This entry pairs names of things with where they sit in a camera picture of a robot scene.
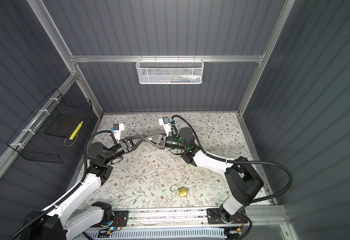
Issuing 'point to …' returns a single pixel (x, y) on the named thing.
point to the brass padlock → (182, 190)
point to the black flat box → (62, 124)
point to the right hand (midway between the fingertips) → (147, 142)
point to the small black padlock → (142, 136)
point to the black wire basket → (31, 142)
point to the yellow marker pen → (76, 130)
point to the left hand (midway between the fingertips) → (144, 138)
